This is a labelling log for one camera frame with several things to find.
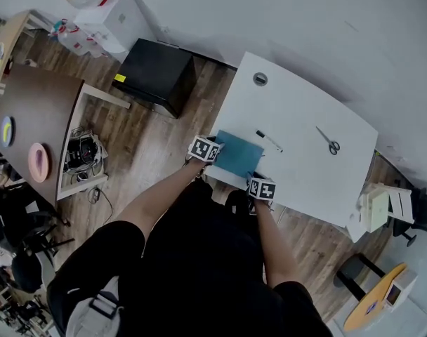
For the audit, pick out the black office chair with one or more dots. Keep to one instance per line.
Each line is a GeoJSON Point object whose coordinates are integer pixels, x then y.
{"type": "Point", "coordinates": [20, 216]}
{"type": "Point", "coordinates": [422, 212]}

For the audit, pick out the blue notebook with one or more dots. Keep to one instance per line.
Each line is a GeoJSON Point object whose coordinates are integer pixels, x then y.
{"type": "Point", "coordinates": [239, 153]}

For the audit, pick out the white wooden chair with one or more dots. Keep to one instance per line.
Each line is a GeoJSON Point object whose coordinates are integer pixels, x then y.
{"type": "Point", "coordinates": [403, 202]}

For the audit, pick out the orange round table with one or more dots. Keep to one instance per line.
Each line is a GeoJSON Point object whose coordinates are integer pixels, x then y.
{"type": "Point", "coordinates": [368, 307]}

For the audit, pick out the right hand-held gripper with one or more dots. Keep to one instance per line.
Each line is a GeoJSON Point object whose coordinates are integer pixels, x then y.
{"type": "Point", "coordinates": [262, 190]}

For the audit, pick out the white foam packaging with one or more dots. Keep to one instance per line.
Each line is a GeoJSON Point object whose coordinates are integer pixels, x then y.
{"type": "Point", "coordinates": [357, 223]}

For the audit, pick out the black cabinet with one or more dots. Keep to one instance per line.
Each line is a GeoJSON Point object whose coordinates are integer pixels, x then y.
{"type": "Point", "coordinates": [154, 69]}

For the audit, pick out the light wooden table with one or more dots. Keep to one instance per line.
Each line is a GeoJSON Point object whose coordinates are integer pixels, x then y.
{"type": "Point", "coordinates": [6, 40]}

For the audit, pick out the blue yellow plate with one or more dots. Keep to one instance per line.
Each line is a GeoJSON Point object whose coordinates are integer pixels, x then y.
{"type": "Point", "coordinates": [7, 132]}

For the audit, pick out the black marker pen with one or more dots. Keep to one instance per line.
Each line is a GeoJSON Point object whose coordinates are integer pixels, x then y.
{"type": "Point", "coordinates": [269, 141]}

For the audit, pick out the white water dispenser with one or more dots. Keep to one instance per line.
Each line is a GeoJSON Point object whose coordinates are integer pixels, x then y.
{"type": "Point", "coordinates": [122, 16]}

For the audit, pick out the person's right forearm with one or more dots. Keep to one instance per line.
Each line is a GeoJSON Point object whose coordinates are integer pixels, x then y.
{"type": "Point", "coordinates": [275, 244]}

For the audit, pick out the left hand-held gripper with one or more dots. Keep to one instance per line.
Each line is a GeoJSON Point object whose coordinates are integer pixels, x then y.
{"type": "Point", "coordinates": [203, 149]}

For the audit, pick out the pale green box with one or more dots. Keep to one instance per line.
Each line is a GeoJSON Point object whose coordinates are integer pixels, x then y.
{"type": "Point", "coordinates": [378, 211]}

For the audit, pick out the grey bag with black buckle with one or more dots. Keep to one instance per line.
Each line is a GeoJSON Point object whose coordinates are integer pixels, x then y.
{"type": "Point", "coordinates": [87, 318]}

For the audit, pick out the clear empty water jugs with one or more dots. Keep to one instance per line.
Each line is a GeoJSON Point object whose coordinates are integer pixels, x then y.
{"type": "Point", "coordinates": [76, 40]}

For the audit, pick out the white rectangular table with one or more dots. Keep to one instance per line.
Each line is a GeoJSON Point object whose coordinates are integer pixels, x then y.
{"type": "Point", "coordinates": [305, 111]}

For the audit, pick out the white box-shaped device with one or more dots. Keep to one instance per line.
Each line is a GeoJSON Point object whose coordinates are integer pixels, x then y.
{"type": "Point", "coordinates": [399, 290]}

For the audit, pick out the brown table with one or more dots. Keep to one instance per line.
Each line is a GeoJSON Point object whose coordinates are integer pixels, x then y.
{"type": "Point", "coordinates": [38, 97]}

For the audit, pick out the pink plate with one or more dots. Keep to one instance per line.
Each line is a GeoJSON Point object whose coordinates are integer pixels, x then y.
{"type": "Point", "coordinates": [38, 163]}

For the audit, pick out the person's black clothing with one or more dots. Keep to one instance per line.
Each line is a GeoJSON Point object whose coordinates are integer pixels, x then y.
{"type": "Point", "coordinates": [199, 276]}

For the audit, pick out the person's left forearm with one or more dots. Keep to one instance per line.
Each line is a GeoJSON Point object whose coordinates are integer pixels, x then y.
{"type": "Point", "coordinates": [157, 205]}

